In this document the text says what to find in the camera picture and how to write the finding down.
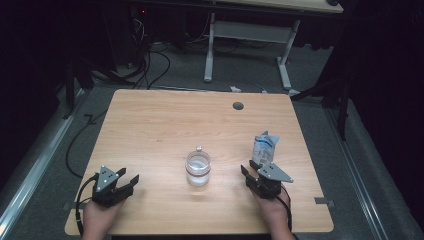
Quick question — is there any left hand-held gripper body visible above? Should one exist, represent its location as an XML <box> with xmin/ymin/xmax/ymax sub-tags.
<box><xmin>91</xmin><ymin>165</ymin><xmax>135</xmax><ymax>209</ymax></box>

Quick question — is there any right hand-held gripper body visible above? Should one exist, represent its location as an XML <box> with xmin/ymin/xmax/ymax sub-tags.
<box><xmin>244</xmin><ymin>161</ymin><xmax>295</xmax><ymax>201</ymax></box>

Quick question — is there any white printed pouch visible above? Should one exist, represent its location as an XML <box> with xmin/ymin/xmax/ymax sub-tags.
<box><xmin>251</xmin><ymin>130</ymin><xmax>281</xmax><ymax>168</ymax></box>

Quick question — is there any clear pitcher with beige lid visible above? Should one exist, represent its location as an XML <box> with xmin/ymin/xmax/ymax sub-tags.
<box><xmin>185</xmin><ymin>144</ymin><xmax>213</xmax><ymax>188</ymax></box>

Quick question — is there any person's right hand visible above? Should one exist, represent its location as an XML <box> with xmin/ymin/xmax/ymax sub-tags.
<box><xmin>252</xmin><ymin>192</ymin><xmax>292</xmax><ymax>235</ymax></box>

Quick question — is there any person's left hand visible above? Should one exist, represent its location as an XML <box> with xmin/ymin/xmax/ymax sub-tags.
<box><xmin>81</xmin><ymin>198</ymin><xmax>126</xmax><ymax>235</ymax></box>

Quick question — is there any black metal stand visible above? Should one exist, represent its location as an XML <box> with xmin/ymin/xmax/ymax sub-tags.
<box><xmin>61</xmin><ymin>56</ymin><xmax>134</xmax><ymax>120</ymax></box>
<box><xmin>289</xmin><ymin>78</ymin><xmax>352</xmax><ymax>142</ymax></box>

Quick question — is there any desk with white metal legs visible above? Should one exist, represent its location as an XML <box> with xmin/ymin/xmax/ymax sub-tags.
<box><xmin>133</xmin><ymin>0</ymin><xmax>344</xmax><ymax>92</ymax></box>

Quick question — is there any left hand-held gripper cable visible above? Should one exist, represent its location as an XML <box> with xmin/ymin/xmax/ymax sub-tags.
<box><xmin>74</xmin><ymin>175</ymin><xmax>100</xmax><ymax>236</ymax></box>

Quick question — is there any hand-held gripper cable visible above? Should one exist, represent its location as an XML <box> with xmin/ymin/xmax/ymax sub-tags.
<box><xmin>74</xmin><ymin>175</ymin><xmax>100</xmax><ymax>236</ymax></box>
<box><xmin>275</xmin><ymin>185</ymin><xmax>298</xmax><ymax>240</ymax></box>

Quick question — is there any right hand-held gripper cable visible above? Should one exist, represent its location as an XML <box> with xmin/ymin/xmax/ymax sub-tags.
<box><xmin>275</xmin><ymin>185</ymin><xmax>298</xmax><ymax>240</ymax></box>

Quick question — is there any black floor cable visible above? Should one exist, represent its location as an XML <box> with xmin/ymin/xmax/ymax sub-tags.
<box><xmin>65</xmin><ymin>109</ymin><xmax>108</xmax><ymax>180</ymax></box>

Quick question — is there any metal floor rail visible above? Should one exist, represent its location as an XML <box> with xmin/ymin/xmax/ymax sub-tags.
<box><xmin>0</xmin><ymin>89</ymin><xmax>88</xmax><ymax>236</ymax></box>
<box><xmin>324</xmin><ymin>108</ymin><xmax>383</xmax><ymax>240</ymax></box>

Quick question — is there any bundle of black cables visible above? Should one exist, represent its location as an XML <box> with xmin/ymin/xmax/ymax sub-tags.
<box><xmin>128</xmin><ymin>18</ymin><xmax>172</xmax><ymax>90</ymax></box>

